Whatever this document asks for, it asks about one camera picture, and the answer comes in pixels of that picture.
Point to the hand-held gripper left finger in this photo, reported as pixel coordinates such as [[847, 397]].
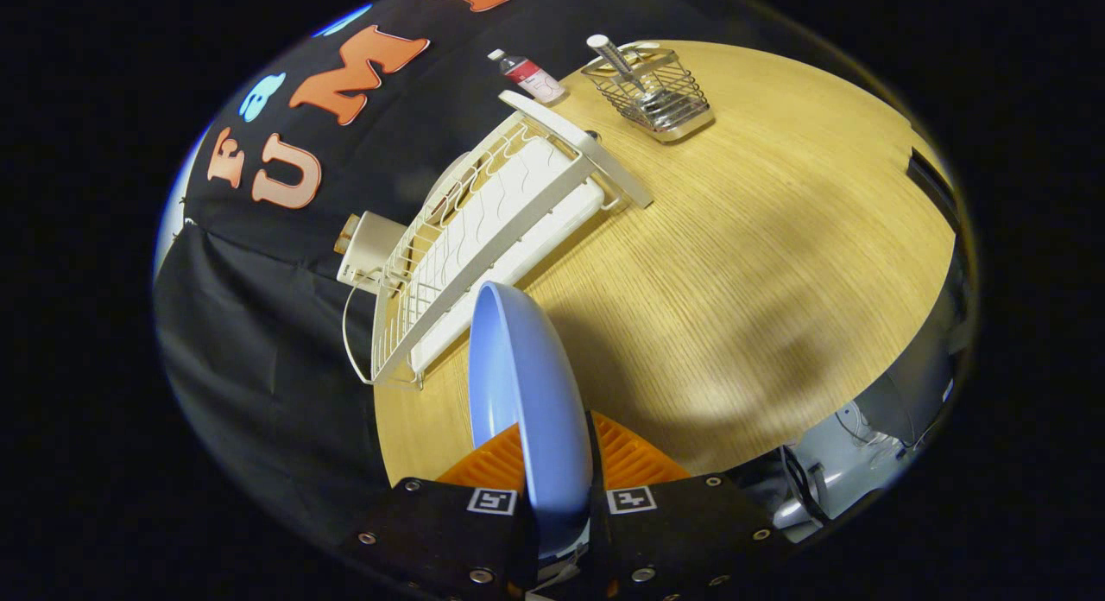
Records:
[[440, 540]]

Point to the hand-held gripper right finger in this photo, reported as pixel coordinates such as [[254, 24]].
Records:
[[599, 489]]

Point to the blue plate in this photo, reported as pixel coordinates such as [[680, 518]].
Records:
[[527, 394]]

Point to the black backdrop cloth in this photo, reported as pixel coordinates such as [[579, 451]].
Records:
[[259, 351]]

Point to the white toaster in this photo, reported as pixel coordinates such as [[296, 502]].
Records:
[[371, 247]]

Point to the brown toast slice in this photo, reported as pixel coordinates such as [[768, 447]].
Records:
[[345, 236]]

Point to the grey white equipment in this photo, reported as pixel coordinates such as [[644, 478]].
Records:
[[906, 394]]

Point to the clear plastic bottle red label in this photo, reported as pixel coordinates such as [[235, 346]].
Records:
[[537, 79]]

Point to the black table clamp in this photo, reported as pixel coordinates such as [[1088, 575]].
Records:
[[932, 182]]

